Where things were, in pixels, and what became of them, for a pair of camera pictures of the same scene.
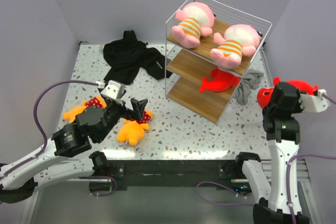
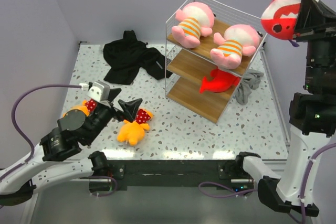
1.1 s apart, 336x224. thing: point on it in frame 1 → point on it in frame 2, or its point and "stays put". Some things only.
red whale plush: (220, 81) stays put
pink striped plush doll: (195, 20) stays put
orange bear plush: (133, 130) stays put
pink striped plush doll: (238, 39) stays put
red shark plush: (264, 95) → (279, 18)
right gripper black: (297, 109) → (314, 14)
